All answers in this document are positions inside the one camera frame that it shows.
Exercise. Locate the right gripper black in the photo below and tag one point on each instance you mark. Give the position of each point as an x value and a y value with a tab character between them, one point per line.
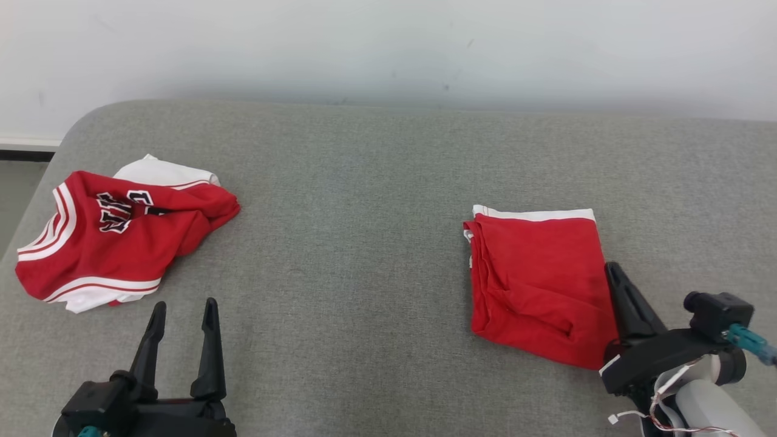
649	361

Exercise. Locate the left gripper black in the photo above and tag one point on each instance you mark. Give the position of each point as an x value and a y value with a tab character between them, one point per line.
182	422

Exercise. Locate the red shorts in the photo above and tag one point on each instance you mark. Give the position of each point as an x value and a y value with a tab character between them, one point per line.
534	279

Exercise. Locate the red Bulls basketball jersey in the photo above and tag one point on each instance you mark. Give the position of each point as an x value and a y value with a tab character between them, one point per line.
91	255

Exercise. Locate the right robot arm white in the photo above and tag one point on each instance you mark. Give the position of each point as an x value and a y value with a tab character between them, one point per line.
704	406

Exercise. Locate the grey fabric sofa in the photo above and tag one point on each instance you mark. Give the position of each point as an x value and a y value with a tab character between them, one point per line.
364	243

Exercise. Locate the white skirting board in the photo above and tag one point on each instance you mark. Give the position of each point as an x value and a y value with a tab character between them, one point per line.
27	143

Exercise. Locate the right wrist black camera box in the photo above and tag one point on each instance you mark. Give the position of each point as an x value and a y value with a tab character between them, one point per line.
719	312

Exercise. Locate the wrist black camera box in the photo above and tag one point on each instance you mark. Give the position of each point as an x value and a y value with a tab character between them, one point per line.
719	312
97	400

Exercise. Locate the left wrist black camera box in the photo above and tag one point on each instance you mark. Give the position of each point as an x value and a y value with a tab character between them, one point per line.
97	400

